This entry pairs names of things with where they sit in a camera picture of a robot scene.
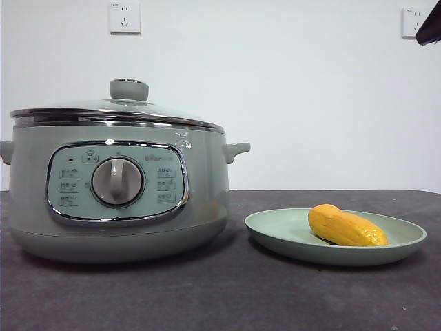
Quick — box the yellow corn cob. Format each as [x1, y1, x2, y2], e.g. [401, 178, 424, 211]
[307, 203, 390, 248]

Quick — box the glass lid with green knob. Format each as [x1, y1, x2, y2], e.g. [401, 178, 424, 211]
[9, 78, 226, 134]

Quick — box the pale green round plate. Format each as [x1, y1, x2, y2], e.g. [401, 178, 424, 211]
[244, 207, 429, 267]

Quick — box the pale green electric steamer pot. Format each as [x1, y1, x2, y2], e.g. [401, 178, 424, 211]
[0, 120, 252, 265]

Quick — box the white wall socket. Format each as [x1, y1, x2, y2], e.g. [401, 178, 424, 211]
[400, 8, 431, 39]
[109, 1, 142, 36]

